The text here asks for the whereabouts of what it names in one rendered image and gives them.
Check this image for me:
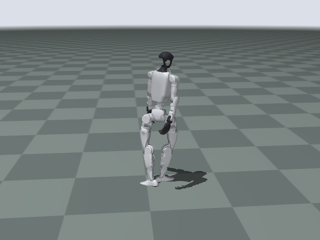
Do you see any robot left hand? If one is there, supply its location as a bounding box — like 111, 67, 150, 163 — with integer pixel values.
146, 106, 154, 123

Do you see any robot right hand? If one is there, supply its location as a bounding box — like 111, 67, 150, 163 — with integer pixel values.
158, 115, 173, 135

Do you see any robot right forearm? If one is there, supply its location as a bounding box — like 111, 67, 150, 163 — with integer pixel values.
167, 96, 179, 121

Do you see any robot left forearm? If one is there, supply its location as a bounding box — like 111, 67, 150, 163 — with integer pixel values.
146, 93, 153, 110

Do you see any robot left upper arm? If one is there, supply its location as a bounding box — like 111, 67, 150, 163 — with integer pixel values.
147, 71, 154, 95

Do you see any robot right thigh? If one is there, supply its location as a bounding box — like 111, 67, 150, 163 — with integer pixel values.
161, 113, 178, 152

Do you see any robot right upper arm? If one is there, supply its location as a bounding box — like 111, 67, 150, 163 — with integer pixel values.
169, 74, 180, 103

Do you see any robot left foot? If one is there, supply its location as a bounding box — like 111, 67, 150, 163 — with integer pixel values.
140, 179, 159, 186

